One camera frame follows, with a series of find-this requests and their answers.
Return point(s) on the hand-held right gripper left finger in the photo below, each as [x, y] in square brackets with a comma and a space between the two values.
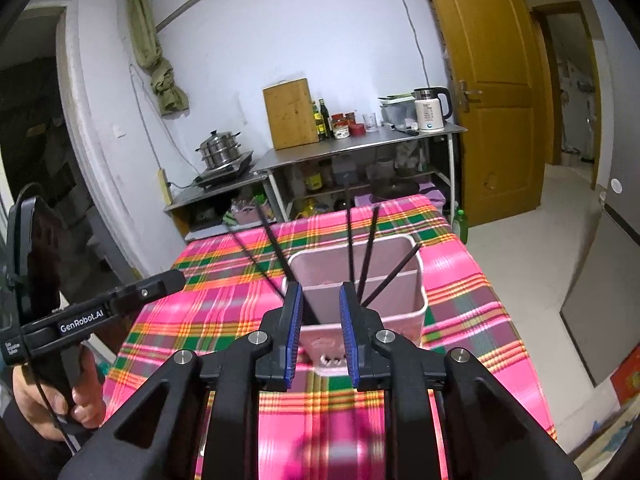
[292, 335]

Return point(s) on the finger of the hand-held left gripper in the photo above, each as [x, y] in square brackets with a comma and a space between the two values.
[150, 290]

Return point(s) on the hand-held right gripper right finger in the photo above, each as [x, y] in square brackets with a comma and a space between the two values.
[350, 335]

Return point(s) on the pink plastic utensil holder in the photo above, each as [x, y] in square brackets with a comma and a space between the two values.
[400, 305]

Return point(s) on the long black chopstick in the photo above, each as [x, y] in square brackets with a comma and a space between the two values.
[255, 262]
[350, 235]
[369, 250]
[275, 245]
[395, 272]

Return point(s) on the person's left hand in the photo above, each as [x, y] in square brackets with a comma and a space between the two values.
[87, 400]

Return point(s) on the pink plaid tablecloth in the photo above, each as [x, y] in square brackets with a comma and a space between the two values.
[200, 280]

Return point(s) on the low metal shelf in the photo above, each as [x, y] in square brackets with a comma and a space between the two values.
[200, 195]

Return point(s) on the black induction cooker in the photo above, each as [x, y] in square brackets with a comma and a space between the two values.
[225, 172]

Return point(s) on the green plastic bottle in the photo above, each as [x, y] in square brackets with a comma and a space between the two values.
[460, 225]

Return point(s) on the steel steamer pot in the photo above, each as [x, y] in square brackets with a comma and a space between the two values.
[220, 150]

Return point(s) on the metal kitchen table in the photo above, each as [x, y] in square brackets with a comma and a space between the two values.
[360, 142]

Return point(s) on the small red container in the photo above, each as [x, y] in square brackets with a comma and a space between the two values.
[356, 129]

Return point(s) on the dark oil bottle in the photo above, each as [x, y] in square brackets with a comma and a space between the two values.
[317, 125]
[325, 120]

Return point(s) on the clear drinking glass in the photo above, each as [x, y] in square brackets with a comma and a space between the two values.
[370, 122]

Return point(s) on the small red lid jar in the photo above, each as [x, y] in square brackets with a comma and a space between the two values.
[350, 117]

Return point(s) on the wooden cutting board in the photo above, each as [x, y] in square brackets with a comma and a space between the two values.
[291, 115]

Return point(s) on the clear plastic food container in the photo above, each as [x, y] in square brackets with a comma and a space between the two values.
[397, 110]

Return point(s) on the green knotted curtain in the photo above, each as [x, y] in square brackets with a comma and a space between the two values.
[152, 60]

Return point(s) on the white electric kettle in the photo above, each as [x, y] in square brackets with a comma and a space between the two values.
[431, 112]

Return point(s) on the grey refrigerator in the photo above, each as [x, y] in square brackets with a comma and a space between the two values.
[610, 280]

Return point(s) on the yellow wooden door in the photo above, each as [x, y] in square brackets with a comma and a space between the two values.
[485, 85]

